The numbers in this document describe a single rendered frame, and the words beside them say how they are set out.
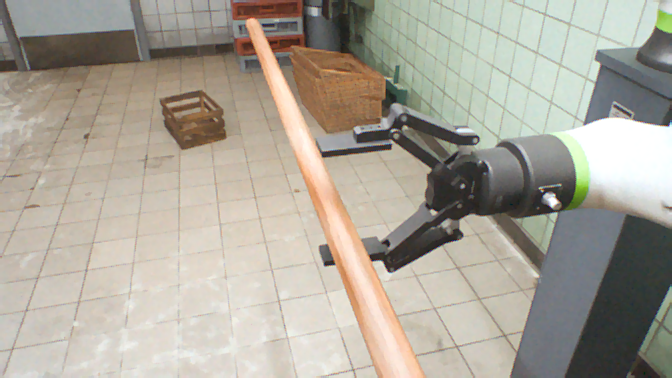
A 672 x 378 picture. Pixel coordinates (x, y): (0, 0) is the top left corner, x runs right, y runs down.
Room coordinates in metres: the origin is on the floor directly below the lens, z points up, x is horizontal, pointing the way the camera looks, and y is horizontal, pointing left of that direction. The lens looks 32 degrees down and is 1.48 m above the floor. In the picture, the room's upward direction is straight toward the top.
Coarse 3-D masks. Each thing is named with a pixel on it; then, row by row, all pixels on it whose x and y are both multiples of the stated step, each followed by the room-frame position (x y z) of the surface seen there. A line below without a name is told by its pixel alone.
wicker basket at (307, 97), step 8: (296, 80) 3.49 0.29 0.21; (304, 88) 3.29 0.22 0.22; (304, 96) 3.39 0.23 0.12; (312, 96) 3.05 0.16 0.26; (304, 104) 3.48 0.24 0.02; (312, 104) 3.20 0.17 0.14; (320, 104) 3.02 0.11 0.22; (312, 112) 3.29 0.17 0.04; (352, 112) 3.10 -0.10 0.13; (368, 112) 3.14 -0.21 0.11; (320, 120) 3.11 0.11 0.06; (336, 120) 3.05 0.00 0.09; (344, 120) 3.07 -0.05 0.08; (368, 120) 3.14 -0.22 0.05; (376, 120) 3.16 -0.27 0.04; (328, 128) 3.04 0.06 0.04; (336, 128) 3.06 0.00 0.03; (344, 128) 3.08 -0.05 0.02; (352, 128) 3.09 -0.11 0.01
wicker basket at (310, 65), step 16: (304, 48) 3.53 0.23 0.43; (304, 64) 3.30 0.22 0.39; (320, 64) 3.57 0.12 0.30; (336, 64) 3.62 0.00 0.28; (352, 64) 3.64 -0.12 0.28; (336, 80) 3.04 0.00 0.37; (352, 80) 3.08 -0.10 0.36; (368, 80) 3.13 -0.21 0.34; (384, 80) 3.17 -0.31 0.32; (336, 96) 3.04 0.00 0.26; (384, 96) 3.17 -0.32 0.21
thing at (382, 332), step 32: (256, 32) 1.07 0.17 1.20; (288, 96) 0.70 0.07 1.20; (288, 128) 0.60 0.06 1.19; (320, 160) 0.50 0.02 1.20; (320, 192) 0.43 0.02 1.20; (352, 224) 0.38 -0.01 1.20; (352, 256) 0.33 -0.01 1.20; (352, 288) 0.30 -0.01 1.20; (384, 320) 0.26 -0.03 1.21; (384, 352) 0.23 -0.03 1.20
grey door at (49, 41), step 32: (0, 0) 4.32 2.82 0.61; (32, 0) 4.40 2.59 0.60; (64, 0) 4.46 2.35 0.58; (96, 0) 4.53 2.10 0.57; (128, 0) 4.59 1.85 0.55; (32, 32) 4.38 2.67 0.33; (64, 32) 4.44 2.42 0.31; (96, 32) 4.51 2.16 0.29; (128, 32) 4.58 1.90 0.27; (32, 64) 4.36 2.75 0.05; (64, 64) 4.42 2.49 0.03; (96, 64) 4.50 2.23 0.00
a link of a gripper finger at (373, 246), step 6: (366, 240) 0.45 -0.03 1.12; (372, 240) 0.45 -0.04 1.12; (378, 240) 0.45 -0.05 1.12; (324, 246) 0.44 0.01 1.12; (366, 246) 0.44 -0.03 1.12; (372, 246) 0.44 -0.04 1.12; (378, 246) 0.44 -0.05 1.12; (324, 252) 0.43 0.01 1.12; (330, 252) 0.43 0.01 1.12; (372, 252) 0.43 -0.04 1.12; (378, 252) 0.43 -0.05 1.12; (384, 252) 0.43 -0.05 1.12; (324, 258) 0.42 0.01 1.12; (330, 258) 0.42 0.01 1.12; (324, 264) 0.42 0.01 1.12; (330, 264) 0.42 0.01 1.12
